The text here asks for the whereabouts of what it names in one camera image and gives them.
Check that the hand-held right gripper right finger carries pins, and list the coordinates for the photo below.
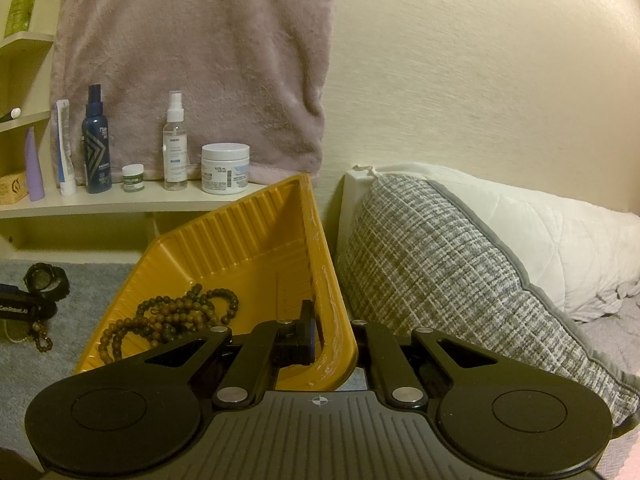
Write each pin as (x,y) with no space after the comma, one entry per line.
(372,352)

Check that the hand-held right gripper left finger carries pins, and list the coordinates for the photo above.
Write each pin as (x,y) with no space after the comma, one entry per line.
(309,332)

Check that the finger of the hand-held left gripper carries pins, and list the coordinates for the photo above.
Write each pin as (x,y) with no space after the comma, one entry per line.
(40,308)

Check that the orange plastic tray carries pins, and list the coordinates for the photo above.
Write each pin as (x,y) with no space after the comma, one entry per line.
(240,240)

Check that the black wristwatch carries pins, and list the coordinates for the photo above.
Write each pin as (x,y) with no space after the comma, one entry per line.
(46,280)

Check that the grey woven pillow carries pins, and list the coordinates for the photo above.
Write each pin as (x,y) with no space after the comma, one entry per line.
(450,280)

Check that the small cardboard box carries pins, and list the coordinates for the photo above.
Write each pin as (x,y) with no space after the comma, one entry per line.
(12,189)

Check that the purple bottle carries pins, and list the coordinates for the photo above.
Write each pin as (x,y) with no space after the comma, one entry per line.
(35,175)

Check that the cream corner shelf unit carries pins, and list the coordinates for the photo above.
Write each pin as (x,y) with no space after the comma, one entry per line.
(125,202)

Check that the white and blue toothpaste tube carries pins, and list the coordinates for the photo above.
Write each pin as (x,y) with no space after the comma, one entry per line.
(64,155)

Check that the small green jar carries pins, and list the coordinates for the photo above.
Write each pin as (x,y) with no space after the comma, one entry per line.
(134,180)

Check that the dark blue spray bottle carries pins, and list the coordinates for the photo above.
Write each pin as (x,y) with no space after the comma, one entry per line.
(96,150)

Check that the white cream jar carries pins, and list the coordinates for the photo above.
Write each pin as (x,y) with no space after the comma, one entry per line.
(225,170)

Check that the black tube with white cap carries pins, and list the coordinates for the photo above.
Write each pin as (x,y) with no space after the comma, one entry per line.
(9,116)

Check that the clear spray bottle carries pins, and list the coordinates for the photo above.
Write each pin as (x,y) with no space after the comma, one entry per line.
(175,155)

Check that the white pillow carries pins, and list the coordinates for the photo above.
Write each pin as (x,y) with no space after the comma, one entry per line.
(560,240)

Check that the pink towel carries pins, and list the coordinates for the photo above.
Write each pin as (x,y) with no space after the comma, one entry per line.
(200,60)

